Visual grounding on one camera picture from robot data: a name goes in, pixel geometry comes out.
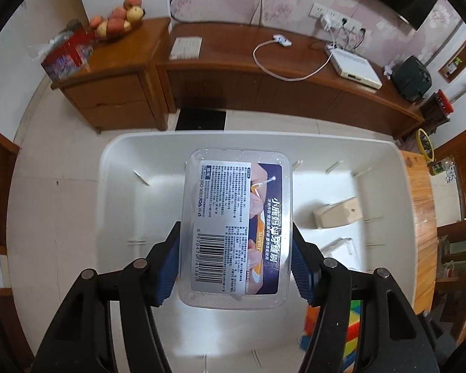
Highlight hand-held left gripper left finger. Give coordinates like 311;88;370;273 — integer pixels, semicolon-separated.
31;221;181;373

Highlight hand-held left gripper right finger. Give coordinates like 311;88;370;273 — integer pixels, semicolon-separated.
292;223;439;373

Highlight white plastic storage tray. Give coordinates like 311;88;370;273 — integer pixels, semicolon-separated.
97;131;437;373

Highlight beige wooden block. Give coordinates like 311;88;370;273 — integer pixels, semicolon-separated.
313;197;363;229

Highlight colourful puzzle cube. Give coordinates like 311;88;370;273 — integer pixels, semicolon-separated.
299;298;363;373

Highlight clear labelled plastic box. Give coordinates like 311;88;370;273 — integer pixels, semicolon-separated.
177;147;295;307

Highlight wooden chair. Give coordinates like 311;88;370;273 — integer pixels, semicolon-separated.
437;218;466;343

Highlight green-labelled bottle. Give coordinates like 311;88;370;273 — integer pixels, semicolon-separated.
430;156;455;176

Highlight yellow-rimmed clear bucket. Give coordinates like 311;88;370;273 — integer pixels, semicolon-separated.
415;127;436;162

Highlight long wooden TV cabinet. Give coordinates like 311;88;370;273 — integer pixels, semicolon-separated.
50;17;426;140

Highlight white set-top box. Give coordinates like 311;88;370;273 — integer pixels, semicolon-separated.
325;47;383;93

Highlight dark jar with red lid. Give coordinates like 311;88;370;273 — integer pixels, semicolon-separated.
421;89;455;140

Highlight small white notepad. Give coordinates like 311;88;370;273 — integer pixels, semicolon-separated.
169;37;202;61

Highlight black countertop appliance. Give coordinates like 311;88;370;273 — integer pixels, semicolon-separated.
390;55;433;104

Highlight red gift box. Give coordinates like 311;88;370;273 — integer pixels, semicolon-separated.
28;19;96;82

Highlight bowl of fruit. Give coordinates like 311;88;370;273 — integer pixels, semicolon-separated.
89;0;145;43

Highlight white charging pad cable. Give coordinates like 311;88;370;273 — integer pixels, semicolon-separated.
253;36;335;82

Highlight white wall socket row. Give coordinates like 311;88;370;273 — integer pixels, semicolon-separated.
308;3;368;35

